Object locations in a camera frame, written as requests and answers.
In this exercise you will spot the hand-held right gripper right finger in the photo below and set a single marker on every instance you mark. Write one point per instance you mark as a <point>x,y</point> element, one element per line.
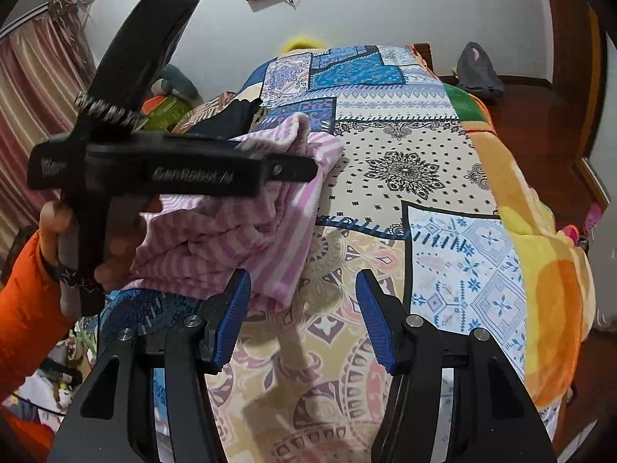
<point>378,323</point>

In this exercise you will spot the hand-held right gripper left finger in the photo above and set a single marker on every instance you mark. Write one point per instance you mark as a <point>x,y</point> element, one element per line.
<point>231,318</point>

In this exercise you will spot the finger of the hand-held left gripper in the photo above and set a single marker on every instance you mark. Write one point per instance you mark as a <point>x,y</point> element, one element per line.
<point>294,169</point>

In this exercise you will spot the pink striped pants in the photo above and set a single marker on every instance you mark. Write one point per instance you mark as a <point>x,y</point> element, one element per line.
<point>217,231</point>

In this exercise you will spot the person's left forearm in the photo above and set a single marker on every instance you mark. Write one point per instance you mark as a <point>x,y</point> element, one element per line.
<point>24,308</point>

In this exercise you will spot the person's left hand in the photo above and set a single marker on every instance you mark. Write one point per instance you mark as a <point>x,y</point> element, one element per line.
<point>120,251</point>

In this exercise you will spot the orange striped quilt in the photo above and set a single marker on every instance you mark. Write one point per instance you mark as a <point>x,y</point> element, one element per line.
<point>202,111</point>

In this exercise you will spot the black garment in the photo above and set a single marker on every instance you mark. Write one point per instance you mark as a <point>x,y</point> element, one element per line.
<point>231,115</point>

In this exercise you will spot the blue patchwork printed blanket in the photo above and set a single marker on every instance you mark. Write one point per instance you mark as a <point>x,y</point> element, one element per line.
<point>385,178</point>

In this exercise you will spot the striped brown curtain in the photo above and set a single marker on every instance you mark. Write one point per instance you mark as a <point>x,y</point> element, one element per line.
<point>38,106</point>

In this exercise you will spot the yellow curved cushion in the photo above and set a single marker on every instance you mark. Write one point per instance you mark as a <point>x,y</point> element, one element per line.
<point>303,43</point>

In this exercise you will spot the black lace wristband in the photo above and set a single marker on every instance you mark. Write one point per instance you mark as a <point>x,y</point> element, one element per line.
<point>72,277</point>

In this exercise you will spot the clutter pile of small items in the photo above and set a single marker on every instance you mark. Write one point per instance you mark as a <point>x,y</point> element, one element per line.
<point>62,371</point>

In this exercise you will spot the green orange fleece blanket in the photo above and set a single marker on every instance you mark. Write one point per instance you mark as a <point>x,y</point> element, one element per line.
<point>540,251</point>

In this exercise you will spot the grey backpack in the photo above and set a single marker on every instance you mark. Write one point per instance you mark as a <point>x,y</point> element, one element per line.
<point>477,70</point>

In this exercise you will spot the brown wooden door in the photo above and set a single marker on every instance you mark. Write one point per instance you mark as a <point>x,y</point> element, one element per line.
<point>573,82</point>

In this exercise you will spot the white sliding wardrobe door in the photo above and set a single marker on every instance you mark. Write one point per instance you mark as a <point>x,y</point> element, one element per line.
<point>605,130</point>

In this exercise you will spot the wooden bed frame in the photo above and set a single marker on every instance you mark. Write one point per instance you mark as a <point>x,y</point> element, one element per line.
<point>426,58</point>

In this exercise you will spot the curtain rail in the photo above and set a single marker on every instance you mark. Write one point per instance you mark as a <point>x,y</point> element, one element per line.
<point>26,21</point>

